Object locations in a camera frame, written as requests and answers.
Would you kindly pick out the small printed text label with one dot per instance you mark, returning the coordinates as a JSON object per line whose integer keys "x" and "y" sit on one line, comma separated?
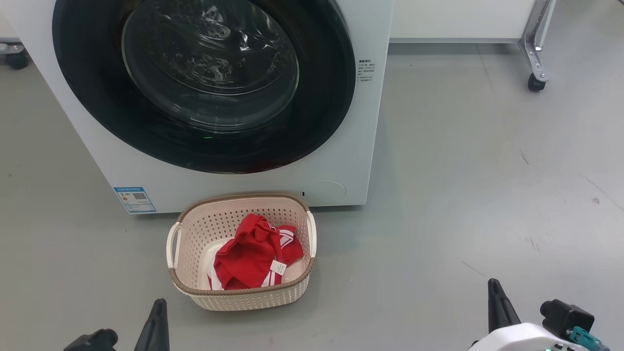
{"x": 366, "y": 70}

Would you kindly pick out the cream perforated laundry basket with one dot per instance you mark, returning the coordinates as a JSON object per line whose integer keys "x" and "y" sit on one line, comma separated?
{"x": 204, "y": 229}

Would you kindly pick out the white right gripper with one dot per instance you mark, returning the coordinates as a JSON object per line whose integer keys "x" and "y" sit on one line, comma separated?
{"x": 521, "y": 339}

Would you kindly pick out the blue energy label sticker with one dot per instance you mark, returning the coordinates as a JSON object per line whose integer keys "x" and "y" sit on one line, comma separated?
{"x": 135, "y": 200}

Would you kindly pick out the round drain filter cover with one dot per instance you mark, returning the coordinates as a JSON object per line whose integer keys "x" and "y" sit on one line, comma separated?
{"x": 329, "y": 190}

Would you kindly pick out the red garment with white stripes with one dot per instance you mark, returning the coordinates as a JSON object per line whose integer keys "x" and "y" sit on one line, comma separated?
{"x": 248, "y": 258}

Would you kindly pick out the metal cabinet leg bracket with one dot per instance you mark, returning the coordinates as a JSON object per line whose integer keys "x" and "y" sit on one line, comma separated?
{"x": 534, "y": 53}

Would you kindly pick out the round washing machine door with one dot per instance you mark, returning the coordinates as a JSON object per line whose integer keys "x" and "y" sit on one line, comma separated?
{"x": 87, "y": 97}

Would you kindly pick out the black caster wheel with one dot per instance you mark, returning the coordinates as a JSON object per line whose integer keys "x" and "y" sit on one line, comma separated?
{"x": 536, "y": 84}
{"x": 17, "y": 61}

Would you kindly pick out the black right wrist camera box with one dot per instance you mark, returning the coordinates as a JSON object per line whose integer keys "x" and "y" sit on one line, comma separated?
{"x": 568, "y": 317}

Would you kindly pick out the white furniture panel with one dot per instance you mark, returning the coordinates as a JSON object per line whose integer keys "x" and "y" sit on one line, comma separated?
{"x": 6, "y": 29}

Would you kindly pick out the white cabinet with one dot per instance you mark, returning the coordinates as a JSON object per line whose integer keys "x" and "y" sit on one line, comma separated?
{"x": 458, "y": 19}

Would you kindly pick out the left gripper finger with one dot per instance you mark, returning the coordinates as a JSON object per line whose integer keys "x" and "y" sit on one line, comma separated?
{"x": 156, "y": 331}

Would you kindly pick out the white front-load washing machine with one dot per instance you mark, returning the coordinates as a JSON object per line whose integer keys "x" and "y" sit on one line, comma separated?
{"x": 122, "y": 180}

